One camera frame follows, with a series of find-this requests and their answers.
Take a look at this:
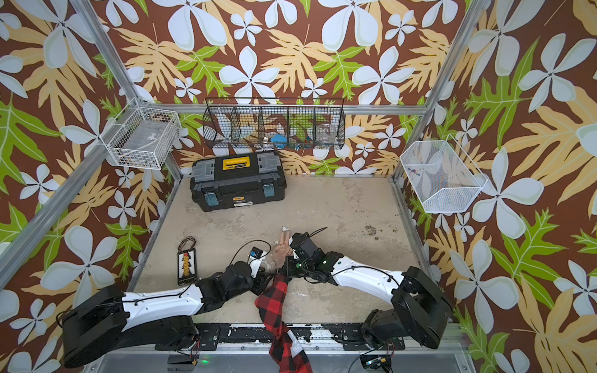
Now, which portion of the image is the red plaid sleeved forearm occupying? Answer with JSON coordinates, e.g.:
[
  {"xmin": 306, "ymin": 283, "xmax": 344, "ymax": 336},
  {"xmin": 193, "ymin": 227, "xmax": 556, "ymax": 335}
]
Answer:
[{"xmin": 255, "ymin": 274, "xmax": 312, "ymax": 373}]

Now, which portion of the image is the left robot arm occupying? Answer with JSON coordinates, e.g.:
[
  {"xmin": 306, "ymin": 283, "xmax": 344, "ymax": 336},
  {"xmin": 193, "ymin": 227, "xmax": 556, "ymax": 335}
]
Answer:
[{"xmin": 62, "ymin": 261, "xmax": 273, "ymax": 368}]

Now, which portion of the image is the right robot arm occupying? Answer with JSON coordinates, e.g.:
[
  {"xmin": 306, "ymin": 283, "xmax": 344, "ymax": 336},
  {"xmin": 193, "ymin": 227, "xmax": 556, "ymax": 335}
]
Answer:
[{"xmin": 283, "ymin": 233, "xmax": 454, "ymax": 350}]

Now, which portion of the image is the mannequin hand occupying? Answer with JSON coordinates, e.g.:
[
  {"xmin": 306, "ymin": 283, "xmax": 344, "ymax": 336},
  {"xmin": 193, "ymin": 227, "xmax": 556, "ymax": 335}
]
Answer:
[{"xmin": 270, "ymin": 228, "xmax": 293, "ymax": 272}]

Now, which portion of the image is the black toolbox yellow label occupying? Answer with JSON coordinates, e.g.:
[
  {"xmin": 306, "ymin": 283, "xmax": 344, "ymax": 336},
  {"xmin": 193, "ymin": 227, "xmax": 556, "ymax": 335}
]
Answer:
[{"xmin": 190, "ymin": 151, "xmax": 287, "ymax": 212}]

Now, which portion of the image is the white mesh basket right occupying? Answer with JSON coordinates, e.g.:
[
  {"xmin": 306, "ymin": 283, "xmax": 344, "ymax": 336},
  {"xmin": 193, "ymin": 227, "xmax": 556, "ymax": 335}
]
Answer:
[{"xmin": 400, "ymin": 135, "xmax": 488, "ymax": 214}]

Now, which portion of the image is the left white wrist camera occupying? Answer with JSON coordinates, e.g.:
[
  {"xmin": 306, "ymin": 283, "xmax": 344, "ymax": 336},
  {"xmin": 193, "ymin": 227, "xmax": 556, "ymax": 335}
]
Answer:
[{"xmin": 247, "ymin": 246, "xmax": 267, "ymax": 278}]

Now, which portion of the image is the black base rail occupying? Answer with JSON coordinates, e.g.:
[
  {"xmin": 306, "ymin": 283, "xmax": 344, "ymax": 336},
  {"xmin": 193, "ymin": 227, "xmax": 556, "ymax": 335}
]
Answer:
[{"xmin": 155, "ymin": 322, "xmax": 407, "ymax": 351}]

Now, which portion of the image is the beaded keychain tag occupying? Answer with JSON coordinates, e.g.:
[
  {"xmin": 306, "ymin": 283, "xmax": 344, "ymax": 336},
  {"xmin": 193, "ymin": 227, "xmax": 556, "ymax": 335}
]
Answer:
[{"xmin": 177, "ymin": 236, "xmax": 197, "ymax": 286}]

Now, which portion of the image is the black wire basket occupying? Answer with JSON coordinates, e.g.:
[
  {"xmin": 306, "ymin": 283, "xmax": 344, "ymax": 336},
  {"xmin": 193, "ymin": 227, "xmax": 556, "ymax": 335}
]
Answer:
[{"xmin": 201, "ymin": 97, "xmax": 346, "ymax": 150}]

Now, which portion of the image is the white wire basket left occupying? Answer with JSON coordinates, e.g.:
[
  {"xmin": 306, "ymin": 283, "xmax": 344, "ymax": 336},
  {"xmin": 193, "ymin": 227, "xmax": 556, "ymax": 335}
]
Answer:
[{"xmin": 101, "ymin": 99, "xmax": 181, "ymax": 170}]

